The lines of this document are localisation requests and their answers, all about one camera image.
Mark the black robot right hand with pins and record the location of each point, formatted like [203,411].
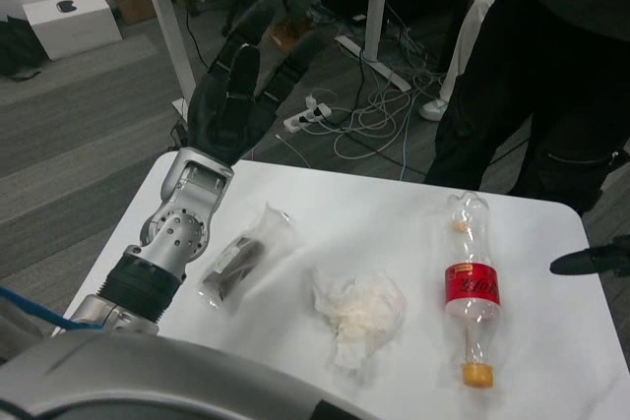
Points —
[590,262]

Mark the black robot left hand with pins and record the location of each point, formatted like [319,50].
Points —
[231,115]

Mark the dark food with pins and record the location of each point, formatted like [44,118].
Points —
[241,258]

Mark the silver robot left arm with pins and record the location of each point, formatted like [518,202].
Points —
[177,228]

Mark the white power strip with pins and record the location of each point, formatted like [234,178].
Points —
[305,117]

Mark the white standing desk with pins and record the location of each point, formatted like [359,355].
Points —
[172,36]

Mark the empty plastic bottle red label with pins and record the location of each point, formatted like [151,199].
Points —
[472,284]

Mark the brown cardboard box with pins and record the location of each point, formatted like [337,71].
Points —
[135,7]

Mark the white box with black print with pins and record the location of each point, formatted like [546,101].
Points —
[74,26]

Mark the person in dark green hoodie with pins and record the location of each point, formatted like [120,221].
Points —
[531,85]

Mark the black folded bag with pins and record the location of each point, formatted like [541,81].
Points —
[19,48]

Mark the crumpled white tissue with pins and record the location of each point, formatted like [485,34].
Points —
[359,312]

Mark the person in white trousers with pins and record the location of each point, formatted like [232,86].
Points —
[467,41]

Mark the silver robot chest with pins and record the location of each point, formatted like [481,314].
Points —
[147,380]

